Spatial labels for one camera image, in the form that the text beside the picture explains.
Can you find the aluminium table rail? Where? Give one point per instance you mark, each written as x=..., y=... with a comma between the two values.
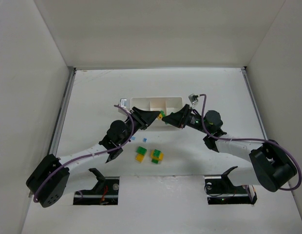
x=59, y=122
x=244, y=73

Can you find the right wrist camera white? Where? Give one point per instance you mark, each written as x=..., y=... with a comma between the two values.
x=193, y=98

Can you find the green yellow lego stack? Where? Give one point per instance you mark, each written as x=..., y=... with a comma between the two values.
x=156, y=156
x=141, y=152

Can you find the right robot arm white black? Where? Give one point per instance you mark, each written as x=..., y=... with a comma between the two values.
x=273, y=165

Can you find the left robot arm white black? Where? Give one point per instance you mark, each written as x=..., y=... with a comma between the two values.
x=84, y=160

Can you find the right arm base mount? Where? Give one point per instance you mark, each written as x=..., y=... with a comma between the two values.
x=220, y=190

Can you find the white three-compartment container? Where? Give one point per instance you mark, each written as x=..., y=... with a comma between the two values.
x=166, y=104

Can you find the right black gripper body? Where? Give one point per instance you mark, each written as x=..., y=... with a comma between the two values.
x=186, y=117

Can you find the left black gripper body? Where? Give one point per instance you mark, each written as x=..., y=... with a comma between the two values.
x=139, y=118

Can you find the green orange lego piece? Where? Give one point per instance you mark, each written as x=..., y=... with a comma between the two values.
x=161, y=115

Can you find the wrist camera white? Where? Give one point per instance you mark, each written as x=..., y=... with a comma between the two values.
x=193, y=98
x=123, y=104

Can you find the right aluminium table rail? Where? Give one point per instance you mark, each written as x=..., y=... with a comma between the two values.
x=244, y=73

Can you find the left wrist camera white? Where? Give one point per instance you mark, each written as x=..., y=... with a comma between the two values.
x=123, y=104

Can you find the left aluminium table rail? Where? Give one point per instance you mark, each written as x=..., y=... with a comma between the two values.
x=59, y=122

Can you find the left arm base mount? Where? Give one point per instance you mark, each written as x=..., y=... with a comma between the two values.
x=103, y=193

